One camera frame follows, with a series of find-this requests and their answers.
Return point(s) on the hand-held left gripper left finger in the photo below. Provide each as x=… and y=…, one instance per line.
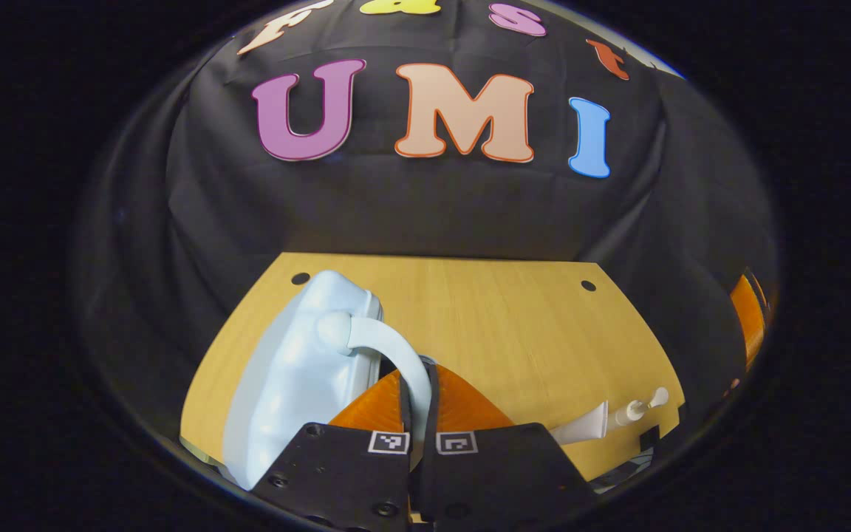
x=337, y=473

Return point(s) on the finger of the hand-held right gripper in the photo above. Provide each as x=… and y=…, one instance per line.
x=749, y=318

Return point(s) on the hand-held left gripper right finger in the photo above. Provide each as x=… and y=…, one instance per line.
x=499, y=473

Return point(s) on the white squeeze tube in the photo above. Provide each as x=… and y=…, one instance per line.
x=580, y=427

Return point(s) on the black backdrop cloth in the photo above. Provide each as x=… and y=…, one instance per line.
x=433, y=207

